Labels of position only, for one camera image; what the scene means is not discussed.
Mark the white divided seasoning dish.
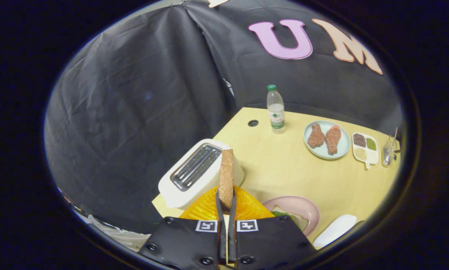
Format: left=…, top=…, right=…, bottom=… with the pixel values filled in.
left=352, top=132, right=379, bottom=170

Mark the clear bottle green cap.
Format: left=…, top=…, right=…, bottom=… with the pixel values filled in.
left=267, top=84, right=285, bottom=134

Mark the white toaster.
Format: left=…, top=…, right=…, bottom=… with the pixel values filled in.
left=158, top=139, right=245, bottom=210

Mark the light blue plate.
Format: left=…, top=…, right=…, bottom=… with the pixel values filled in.
left=303, top=120, right=351, bottom=161

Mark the pale bread slice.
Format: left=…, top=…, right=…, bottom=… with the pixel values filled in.
left=271, top=205, right=309, bottom=231

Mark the brown meat piece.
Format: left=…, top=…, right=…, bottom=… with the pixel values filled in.
left=307, top=123, right=325, bottom=149
left=325, top=125, right=342, bottom=155

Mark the white oval plate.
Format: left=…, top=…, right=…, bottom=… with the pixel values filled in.
left=313, top=214, right=357, bottom=248

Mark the brown toast slice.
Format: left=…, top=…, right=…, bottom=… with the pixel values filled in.
left=218, top=149, right=235, bottom=210

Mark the pink plate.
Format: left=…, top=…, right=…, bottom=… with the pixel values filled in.
left=262, top=195, right=321, bottom=237

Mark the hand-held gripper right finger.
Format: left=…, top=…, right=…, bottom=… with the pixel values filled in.
left=228, top=186, right=317, bottom=270

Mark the clear glass cup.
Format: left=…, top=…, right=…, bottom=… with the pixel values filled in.
left=382, top=127, right=399, bottom=167

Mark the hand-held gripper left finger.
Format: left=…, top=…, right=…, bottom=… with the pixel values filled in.
left=139, top=186, right=227, bottom=270

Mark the green lettuce leaf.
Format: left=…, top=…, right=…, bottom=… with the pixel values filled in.
left=271, top=210, right=298, bottom=222

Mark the black backdrop cloth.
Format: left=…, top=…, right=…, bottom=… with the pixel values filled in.
left=44, top=0, right=403, bottom=235

